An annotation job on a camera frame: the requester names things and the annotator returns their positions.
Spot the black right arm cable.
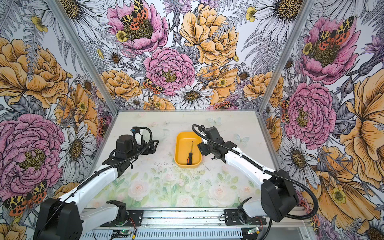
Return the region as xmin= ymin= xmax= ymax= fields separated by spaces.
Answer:
xmin=191 ymin=124 xmax=319 ymax=220

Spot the yellow plastic bin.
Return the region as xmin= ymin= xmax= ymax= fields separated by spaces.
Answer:
xmin=175 ymin=132 xmax=203 ymax=169

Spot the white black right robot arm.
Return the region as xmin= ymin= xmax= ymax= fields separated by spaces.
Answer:
xmin=192 ymin=125 xmax=299 ymax=224

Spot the orange black screwdriver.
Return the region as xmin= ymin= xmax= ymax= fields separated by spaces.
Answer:
xmin=187 ymin=141 xmax=194 ymax=165

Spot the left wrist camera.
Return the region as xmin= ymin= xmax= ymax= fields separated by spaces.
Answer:
xmin=131 ymin=127 xmax=145 ymax=145

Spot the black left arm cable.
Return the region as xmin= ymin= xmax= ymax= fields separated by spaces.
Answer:
xmin=76 ymin=126 xmax=154 ymax=190

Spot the right aluminium corner post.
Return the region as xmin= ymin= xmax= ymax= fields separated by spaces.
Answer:
xmin=258 ymin=0 xmax=315 ymax=114

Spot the left aluminium corner post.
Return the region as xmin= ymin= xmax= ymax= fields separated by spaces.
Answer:
xmin=47 ymin=1 xmax=119 ymax=117

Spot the aluminium corner post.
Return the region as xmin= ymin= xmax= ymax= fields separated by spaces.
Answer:
xmin=258 ymin=0 xmax=315 ymax=114
xmin=47 ymin=1 xmax=119 ymax=117

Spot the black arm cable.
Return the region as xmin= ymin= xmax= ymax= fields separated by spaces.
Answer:
xmin=191 ymin=124 xmax=319 ymax=220
xmin=76 ymin=126 xmax=154 ymax=190

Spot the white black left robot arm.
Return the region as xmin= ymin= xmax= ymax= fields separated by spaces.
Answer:
xmin=33 ymin=130 xmax=159 ymax=240

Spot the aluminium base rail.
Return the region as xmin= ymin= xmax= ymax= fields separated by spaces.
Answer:
xmin=81 ymin=203 xmax=316 ymax=240

